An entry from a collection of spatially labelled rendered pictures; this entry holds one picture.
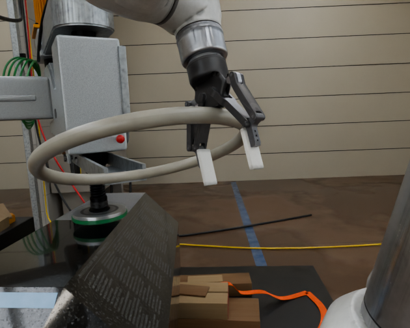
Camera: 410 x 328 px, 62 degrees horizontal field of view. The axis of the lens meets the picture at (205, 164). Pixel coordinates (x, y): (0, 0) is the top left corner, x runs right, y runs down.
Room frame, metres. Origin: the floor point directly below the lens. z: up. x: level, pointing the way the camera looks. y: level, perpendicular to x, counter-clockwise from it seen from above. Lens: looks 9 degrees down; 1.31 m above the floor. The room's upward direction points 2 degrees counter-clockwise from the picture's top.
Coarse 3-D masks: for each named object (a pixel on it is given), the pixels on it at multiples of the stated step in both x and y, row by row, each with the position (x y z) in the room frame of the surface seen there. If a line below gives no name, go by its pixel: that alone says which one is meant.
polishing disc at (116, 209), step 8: (80, 208) 1.38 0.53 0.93; (88, 208) 1.38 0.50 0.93; (112, 208) 1.36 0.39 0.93; (120, 208) 1.36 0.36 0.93; (72, 216) 1.30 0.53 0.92; (80, 216) 1.27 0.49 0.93; (88, 216) 1.27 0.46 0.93; (96, 216) 1.26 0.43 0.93; (104, 216) 1.26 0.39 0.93; (112, 216) 1.27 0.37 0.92
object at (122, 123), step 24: (96, 120) 0.55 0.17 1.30; (120, 120) 0.54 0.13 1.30; (144, 120) 0.54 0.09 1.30; (168, 120) 0.56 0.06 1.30; (192, 120) 0.57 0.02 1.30; (216, 120) 0.60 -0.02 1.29; (48, 144) 0.57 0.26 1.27; (72, 144) 0.55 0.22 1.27; (240, 144) 0.83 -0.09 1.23; (168, 168) 0.97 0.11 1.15
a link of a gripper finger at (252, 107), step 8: (232, 72) 0.59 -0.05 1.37; (232, 80) 0.59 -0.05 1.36; (232, 88) 0.58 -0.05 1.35; (240, 88) 0.57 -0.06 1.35; (240, 96) 0.57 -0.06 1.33; (248, 96) 0.57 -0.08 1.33; (248, 104) 0.56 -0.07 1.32; (256, 104) 0.57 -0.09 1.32; (248, 112) 0.55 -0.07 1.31; (256, 112) 0.57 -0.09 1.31
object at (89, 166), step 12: (72, 156) 1.49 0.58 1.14; (84, 156) 1.26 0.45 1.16; (108, 156) 1.36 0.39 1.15; (120, 156) 1.20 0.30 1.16; (84, 168) 1.22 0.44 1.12; (96, 168) 1.01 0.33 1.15; (108, 168) 1.23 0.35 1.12; (120, 168) 1.19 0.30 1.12; (132, 168) 1.06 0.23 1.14; (144, 168) 0.98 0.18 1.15; (132, 180) 0.96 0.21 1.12; (144, 180) 0.98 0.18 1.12
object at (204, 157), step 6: (198, 150) 0.63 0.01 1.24; (204, 150) 0.64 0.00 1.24; (198, 156) 0.63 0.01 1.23; (204, 156) 0.64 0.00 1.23; (210, 156) 0.65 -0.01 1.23; (204, 162) 0.63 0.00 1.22; (210, 162) 0.64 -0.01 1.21; (204, 168) 0.63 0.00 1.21; (210, 168) 0.64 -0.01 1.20; (204, 174) 0.62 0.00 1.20; (210, 174) 0.63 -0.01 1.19; (204, 180) 0.62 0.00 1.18; (210, 180) 0.62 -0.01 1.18; (216, 180) 0.63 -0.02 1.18
